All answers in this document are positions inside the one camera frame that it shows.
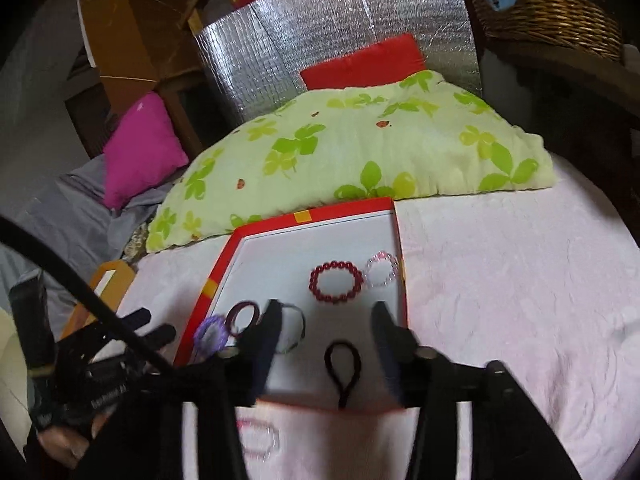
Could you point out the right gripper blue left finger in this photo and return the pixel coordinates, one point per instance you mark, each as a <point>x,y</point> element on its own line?
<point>257,347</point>

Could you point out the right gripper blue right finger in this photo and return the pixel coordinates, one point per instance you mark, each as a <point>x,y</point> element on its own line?
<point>405,372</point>

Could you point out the silver metal bangle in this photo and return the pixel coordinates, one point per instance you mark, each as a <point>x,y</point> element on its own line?
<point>293,329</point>

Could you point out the person left hand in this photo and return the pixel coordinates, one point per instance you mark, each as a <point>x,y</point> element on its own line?
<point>67,446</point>

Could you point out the red shallow box tray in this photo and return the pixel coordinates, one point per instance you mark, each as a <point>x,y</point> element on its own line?
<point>335,263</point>

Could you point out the grey blanket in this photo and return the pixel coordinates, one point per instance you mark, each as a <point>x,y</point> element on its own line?
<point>69,216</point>

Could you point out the magenta cushion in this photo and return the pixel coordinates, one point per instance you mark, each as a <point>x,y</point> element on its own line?
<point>142,152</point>

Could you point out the green clover print pillow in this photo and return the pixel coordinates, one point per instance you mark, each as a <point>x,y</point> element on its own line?
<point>418,137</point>

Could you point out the silver foil insulation sheet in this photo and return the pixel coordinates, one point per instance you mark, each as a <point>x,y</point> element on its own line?
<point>254,55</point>

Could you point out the red cushion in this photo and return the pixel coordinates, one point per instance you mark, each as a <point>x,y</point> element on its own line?
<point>388,61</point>

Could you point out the brown wooden cabinet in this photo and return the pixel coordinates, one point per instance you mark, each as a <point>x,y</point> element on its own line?
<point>139,47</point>

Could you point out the wicker basket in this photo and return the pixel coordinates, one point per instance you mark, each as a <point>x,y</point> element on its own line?
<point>586,25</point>

